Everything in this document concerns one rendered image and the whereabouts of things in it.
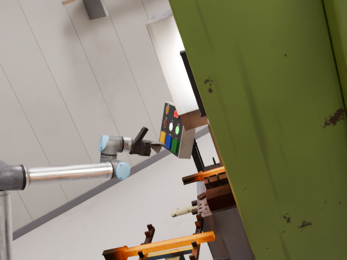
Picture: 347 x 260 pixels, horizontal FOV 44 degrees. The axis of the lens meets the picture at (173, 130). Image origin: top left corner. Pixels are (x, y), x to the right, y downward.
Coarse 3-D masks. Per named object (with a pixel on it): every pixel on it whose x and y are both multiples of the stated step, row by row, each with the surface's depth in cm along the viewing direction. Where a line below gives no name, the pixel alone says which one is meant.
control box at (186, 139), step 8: (168, 104) 262; (168, 112) 260; (176, 112) 249; (168, 120) 260; (176, 120) 249; (168, 128) 259; (184, 128) 239; (160, 136) 270; (176, 136) 247; (184, 136) 240; (192, 136) 242; (184, 144) 242; (192, 144) 243; (184, 152) 243
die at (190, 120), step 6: (186, 114) 185; (192, 114) 185; (198, 114) 185; (186, 120) 186; (192, 120) 186; (198, 120) 186; (204, 120) 186; (186, 126) 187; (192, 126) 187; (198, 126) 187
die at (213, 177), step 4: (216, 164) 214; (204, 168) 215; (208, 168) 211; (212, 168) 209; (220, 172) 201; (224, 172) 200; (204, 176) 202; (212, 176) 201; (216, 176) 200; (220, 176) 199; (224, 176) 197; (204, 180) 201; (212, 180) 198; (216, 180) 197; (220, 180) 196; (224, 180) 196; (204, 184) 198; (208, 184) 197; (212, 184) 197; (216, 184) 197; (208, 188) 198
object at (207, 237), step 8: (208, 232) 154; (168, 240) 157; (176, 240) 156; (184, 240) 154; (192, 240) 153; (200, 240) 153; (208, 240) 152; (120, 248) 161; (128, 248) 162; (136, 248) 160; (144, 248) 158; (152, 248) 157; (160, 248) 157; (168, 248) 156; (104, 256) 163; (112, 256) 162; (120, 256) 162; (128, 256) 160
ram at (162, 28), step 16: (160, 16) 178; (160, 32) 168; (176, 32) 168; (160, 48) 170; (176, 48) 170; (160, 64) 173; (176, 64) 172; (176, 80) 175; (176, 96) 177; (192, 96) 177
